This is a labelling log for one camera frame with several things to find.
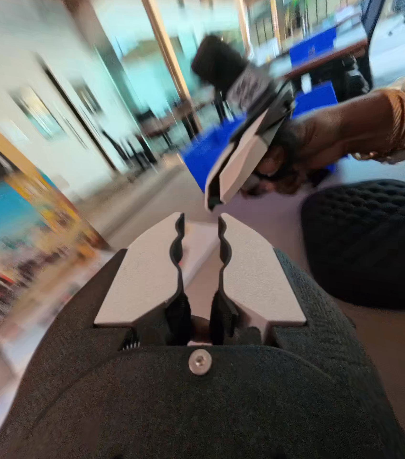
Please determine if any wooden post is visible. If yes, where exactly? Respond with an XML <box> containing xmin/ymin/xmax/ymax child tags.
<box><xmin>141</xmin><ymin>0</ymin><xmax>203</xmax><ymax>133</ymax></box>

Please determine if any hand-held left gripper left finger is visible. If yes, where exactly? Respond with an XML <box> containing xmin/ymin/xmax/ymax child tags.
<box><xmin>94</xmin><ymin>212</ymin><xmax>192</xmax><ymax>346</ymax></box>

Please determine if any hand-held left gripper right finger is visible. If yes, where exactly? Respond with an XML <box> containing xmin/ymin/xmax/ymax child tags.
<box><xmin>209</xmin><ymin>213</ymin><xmax>308</xmax><ymax>345</ymax></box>

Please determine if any person's right hand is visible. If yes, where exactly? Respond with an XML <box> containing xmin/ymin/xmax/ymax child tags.
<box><xmin>240</xmin><ymin>91</ymin><xmax>397</xmax><ymax>197</ymax></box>

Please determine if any closed instruction booklet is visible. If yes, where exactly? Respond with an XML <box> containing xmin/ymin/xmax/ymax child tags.
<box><xmin>0</xmin><ymin>251</ymin><xmax>117</xmax><ymax>377</ymax></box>

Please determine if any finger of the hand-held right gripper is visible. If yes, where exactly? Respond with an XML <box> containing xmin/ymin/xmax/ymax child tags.
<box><xmin>218</xmin><ymin>136</ymin><xmax>270</xmax><ymax>204</ymax></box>
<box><xmin>204</xmin><ymin>108</ymin><xmax>267</xmax><ymax>213</ymax></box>

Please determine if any blue plastic bin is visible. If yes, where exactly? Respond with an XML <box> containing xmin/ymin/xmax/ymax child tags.
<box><xmin>182</xmin><ymin>82</ymin><xmax>339</xmax><ymax>192</ymax></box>
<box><xmin>289</xmin><ymin>28</ymin><xmax>337</xmax><ymax>67</ymax></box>

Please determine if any colourful toy set box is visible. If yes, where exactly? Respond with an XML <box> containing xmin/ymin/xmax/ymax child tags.
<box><xmin>0</xmin><ymin>172</ymin><xmax>111</xmax><ymax>323</ymax></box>

